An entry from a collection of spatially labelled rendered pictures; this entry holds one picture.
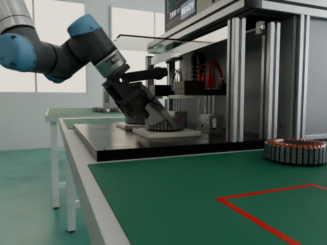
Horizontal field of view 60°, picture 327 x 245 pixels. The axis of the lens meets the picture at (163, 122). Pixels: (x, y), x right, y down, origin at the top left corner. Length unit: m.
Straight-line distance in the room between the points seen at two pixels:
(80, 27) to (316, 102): 0.62
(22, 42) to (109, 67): 0.20
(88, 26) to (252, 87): 0.48
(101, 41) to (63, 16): 4.94
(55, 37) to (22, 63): 4.91
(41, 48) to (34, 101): 4.79
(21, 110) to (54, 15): 1.76
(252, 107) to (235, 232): 0.63
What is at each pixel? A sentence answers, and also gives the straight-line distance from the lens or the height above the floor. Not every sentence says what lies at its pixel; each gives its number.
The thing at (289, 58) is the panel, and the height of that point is 0.97.
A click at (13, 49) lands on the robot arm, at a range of 0.66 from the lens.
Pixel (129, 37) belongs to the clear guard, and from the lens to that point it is 0.92.
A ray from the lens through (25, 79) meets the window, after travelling 5.49.
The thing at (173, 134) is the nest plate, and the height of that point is 0.78.
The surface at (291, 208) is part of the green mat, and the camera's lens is 0.35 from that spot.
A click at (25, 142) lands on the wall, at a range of 5.53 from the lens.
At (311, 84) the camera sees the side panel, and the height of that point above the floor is 0.91.
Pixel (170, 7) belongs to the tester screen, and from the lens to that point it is 1.15.
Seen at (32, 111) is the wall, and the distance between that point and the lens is 5.48.
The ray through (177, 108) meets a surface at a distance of 1.08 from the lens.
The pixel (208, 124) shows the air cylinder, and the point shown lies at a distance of 0.82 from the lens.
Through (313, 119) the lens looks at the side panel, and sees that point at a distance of 0.83.
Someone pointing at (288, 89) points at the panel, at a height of 0.89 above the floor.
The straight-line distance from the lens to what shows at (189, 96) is 0.80.
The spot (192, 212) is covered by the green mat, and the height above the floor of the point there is 0.75.
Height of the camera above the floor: 0.87
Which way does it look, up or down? 5 degrees down
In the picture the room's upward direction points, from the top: straight up
